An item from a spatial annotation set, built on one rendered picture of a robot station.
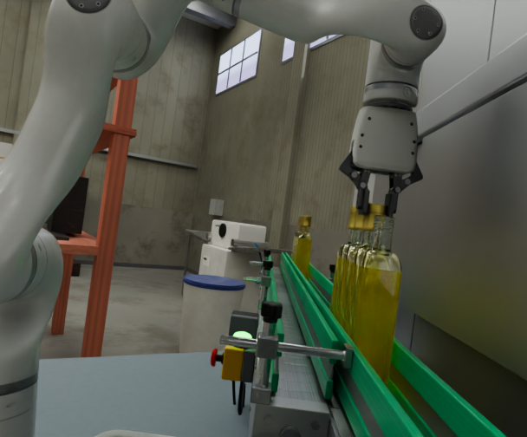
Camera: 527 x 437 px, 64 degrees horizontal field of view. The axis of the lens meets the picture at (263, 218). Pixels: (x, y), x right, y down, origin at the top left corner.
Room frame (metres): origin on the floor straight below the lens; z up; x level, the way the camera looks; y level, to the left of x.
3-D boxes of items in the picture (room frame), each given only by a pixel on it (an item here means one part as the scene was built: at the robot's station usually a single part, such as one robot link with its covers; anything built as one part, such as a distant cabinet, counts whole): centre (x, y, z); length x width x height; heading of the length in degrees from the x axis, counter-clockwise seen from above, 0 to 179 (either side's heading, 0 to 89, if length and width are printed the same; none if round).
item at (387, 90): (0.68, -0.18, 1.50); 0.09 x 0.08 x 0.03; 91
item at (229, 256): (5.66, 0.33, 0.62); 2.57 x 0.64 x 1.24; 30
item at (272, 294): (1.44, -0.05, 1.10); 1.75 x 0.01 x 0.08; 0
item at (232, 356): (0.97, 0.02, 0.96); 0.07 x 0.07 x 0.07; 0
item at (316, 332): (1.44, -0.12, 1.10); 1.75 x 0.01 x 0.08; 0
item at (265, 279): (1.14, 0.00, 1.11); 0.07 x 0.04 x 0.13; 90
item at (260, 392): (0.54, -0.05, 1.12); 0.17 x 0.03 x 0.12; 90
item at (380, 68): (0.68, -0.18, 1.58); 0.09 x 0.08 x 0.13; 3
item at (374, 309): (0.62, -0.18, 1.16); 0.06 x 0.06 x 0.21; 89
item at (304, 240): (1.76, -0.18, 1.19); 0.06 x 0.06 x 0.28; 0
